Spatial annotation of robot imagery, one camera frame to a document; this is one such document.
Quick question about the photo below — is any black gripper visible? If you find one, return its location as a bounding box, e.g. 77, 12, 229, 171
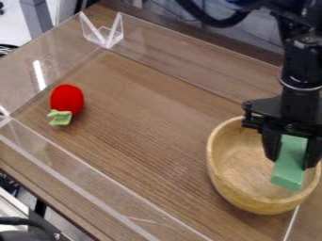
242, 88, 322, 169

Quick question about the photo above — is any green stick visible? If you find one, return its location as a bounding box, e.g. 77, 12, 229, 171
270, 135, 308, 192

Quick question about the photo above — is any light wooden bowl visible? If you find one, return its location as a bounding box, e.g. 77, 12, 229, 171
206, 116, 322, 216

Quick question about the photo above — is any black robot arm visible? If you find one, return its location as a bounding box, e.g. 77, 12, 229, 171
175, 0, 322, 169

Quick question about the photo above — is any red plush strawberry toy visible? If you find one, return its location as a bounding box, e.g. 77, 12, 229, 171
47, 84, 85, 126

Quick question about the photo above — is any clear acrylic tray enclosure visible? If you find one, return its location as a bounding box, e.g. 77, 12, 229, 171
0, 10, 322, 241

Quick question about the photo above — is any black clamp with cable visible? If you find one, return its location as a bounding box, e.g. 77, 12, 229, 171
0, 215, 75, 241

